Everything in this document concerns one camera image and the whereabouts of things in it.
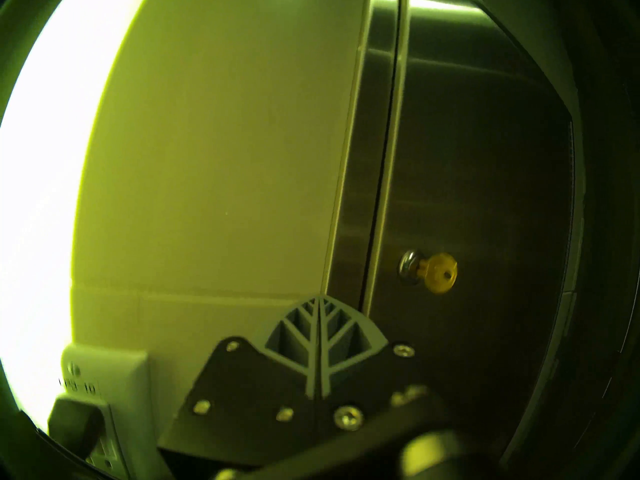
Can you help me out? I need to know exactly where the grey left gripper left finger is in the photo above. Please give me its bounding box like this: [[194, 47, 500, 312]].
[[158, 294, 318, 466]]

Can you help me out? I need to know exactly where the small key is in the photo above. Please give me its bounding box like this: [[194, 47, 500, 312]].
[[417, 252, 459, 295]]

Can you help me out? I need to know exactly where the vertical wall light strip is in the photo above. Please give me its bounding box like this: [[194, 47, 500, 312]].
[[0, 0, 151, 420]]

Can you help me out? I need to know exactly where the red cable with black plug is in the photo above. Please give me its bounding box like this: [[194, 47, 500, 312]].
[[47, 395, 108, 460]]

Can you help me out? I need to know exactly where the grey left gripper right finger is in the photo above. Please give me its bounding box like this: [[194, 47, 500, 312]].
[[317, 294, 437, 441]]

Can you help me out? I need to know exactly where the stainless steel wall panel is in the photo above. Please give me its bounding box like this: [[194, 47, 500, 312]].
[[320, 0, 588, 465]]

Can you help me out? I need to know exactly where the stainless towel dispenser door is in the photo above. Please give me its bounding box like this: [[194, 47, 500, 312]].
[[360, 0, 576, 480]]

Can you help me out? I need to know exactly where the round silver lock cylinder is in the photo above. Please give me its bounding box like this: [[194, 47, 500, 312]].
[[398, 249, 427, 288]]

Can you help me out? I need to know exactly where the white wall outlet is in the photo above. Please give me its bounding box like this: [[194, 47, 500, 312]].
[[59, 345, 153, 480]]

